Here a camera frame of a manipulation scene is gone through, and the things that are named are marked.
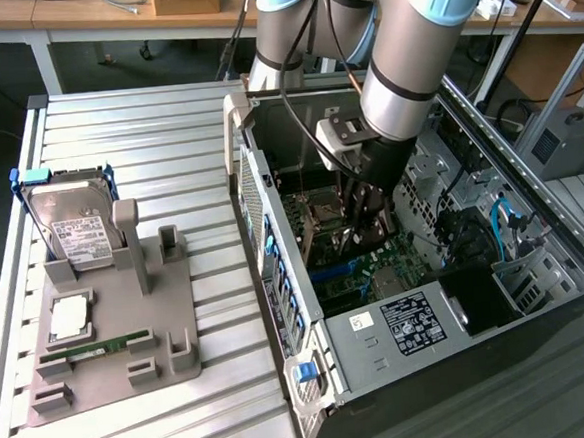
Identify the silver chipset heatsink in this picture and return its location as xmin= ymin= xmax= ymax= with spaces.
xmin=373 ymin=265 xmax=412 ymax=297

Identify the black disk power wire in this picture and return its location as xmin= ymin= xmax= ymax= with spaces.
xmin=504 ymin=205 xmax=556 ymax=260

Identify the thin cable silver connector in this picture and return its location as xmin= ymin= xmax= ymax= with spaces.
xmin=209 ymin=0 xmax=261 ymax=81

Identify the open black PC case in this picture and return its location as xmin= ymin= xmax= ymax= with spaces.
xmin=220 ymin=62 xmax=584 ymax=438

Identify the grey plastic parts rack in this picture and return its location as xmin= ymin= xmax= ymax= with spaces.
xmin=14 ymin=193 xmax=207 ymax=429

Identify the black wire bundle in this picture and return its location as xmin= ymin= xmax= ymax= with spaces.
xmin=428 ymin=199 xmax=495 ymax=273

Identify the grey power supply unit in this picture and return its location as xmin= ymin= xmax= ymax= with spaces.
xmin=320 ymin=279 xmax=474 ymax=397

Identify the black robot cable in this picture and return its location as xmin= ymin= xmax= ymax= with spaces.
xmin=271 ymin=0 xmax=370 ymax=180

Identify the coiled black cable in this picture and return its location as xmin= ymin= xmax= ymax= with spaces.
xmin=492 ymin=96 xmax=538 ymax=139

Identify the white box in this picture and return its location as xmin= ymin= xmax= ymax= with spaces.
xmin=476 ymin=0 xmax=518 ymax=21

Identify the grey metal cabinet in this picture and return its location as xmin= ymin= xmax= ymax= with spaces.
xmin=512 ymin=105 xmax=584 ymax=184

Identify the blue case latch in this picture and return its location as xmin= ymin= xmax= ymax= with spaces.
xmin=292 ymin=361 xmax=318 ymax=383

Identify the black tripod pole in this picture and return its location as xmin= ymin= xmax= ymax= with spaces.
xmin=466 ymin=0 xmax=579 ymax=115

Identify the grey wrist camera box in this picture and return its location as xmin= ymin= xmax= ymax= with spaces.
xmin=313 ymin=111 xmax=373 ymax=174

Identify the hard disk in blue caddy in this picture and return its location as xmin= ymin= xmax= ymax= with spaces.
xmin=8 ymin=159 xmax=127 ymax=278

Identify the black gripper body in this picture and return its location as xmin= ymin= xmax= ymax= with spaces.
xmin=349 ymin=133 xmax=422 ymax=199

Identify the silver CPU chip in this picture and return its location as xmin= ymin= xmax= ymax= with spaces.
xmin=45 ymin=294 xmax=94 ymax=343

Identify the metal disk bay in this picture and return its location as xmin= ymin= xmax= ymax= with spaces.
xmin=489 ymin=246 xmax=584 ymax=319

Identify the green RAM stick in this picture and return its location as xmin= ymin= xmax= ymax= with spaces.
xmin=37 ymin=329 xmax=153 ymax=367

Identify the CPU socket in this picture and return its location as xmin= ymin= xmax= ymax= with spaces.
xmin=305 ymin=187 xmax=349 ymax=229

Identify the black RAM slot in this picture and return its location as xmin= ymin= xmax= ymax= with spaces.
xmin=277 ymin=171 xmax=342 ymax=190
xmin=273 ymin=164 xmax=340 ymax=182
xmin=278 ymin=174 xmax=344 ymax=194
xmin=275 ymin=168 xmax=340 ymax=186

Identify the blue expansion slot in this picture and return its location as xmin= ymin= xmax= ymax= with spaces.
xmin=308 ymin=264 xmax=352 ymax=285

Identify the blue disk wire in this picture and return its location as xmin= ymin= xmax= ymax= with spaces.
xmin=488 ymin=188 xmax=524 ymax=262

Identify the perforated metal drive cage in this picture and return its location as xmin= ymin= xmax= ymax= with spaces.
xmin=388 ymin=98 xmax=506 ymax=216

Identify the green motherboard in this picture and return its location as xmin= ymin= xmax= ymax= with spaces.
xmin=272 ymin=154 xmax=430 ymax=321

